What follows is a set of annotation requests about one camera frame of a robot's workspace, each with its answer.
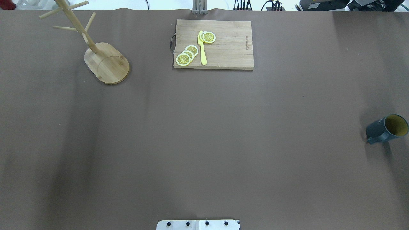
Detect dark teal mug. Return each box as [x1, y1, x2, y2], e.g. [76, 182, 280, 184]
[366, 114, 409, 144]

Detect wooden cup storage rack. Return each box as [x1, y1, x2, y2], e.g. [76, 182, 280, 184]
[39, 0, 130, 85]

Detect yellow plastic knife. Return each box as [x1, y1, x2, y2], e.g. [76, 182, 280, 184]
[197, 30, 207, 65]

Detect lemon slice front left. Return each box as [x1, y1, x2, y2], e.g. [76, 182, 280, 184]
[175, 53, 192, 66]

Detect lemon slice upper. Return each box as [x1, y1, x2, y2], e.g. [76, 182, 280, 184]
[185, 45, 199, 57]

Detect wooden cutting board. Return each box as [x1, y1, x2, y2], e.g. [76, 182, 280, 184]
[173, 19, 254, 70]

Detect lemon slice by knife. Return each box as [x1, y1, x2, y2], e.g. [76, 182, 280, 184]
[199, 31, 216, 44]

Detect aluminium frame post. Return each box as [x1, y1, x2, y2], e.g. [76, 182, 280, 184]
[192, 0, 208, 15]

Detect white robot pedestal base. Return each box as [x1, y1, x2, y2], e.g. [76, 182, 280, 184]
[156, 219, 241, 230]

